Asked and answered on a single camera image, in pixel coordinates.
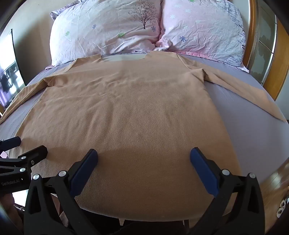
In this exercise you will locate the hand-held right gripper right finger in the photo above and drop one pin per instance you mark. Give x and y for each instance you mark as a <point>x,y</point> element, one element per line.
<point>204,171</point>

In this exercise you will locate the white floral pillow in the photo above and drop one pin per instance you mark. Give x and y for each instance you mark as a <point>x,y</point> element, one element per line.
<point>106,29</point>

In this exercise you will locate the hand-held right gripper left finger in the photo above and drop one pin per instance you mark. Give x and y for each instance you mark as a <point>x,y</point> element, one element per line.
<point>84,169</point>

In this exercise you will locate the pink floral pillow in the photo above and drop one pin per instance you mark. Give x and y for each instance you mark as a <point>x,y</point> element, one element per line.
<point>203,29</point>

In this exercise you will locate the glass cabinet door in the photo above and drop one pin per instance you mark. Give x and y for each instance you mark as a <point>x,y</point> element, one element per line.
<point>265,43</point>

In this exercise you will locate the wooden headboard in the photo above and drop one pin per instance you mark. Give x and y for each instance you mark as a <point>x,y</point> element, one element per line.
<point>259,45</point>

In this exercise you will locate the tan long-sleeve shirt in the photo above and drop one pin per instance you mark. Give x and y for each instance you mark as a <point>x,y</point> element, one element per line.
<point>126,108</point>
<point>243,122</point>

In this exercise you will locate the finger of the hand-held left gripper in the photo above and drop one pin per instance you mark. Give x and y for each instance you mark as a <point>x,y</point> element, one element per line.
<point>11,142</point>
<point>37,153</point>

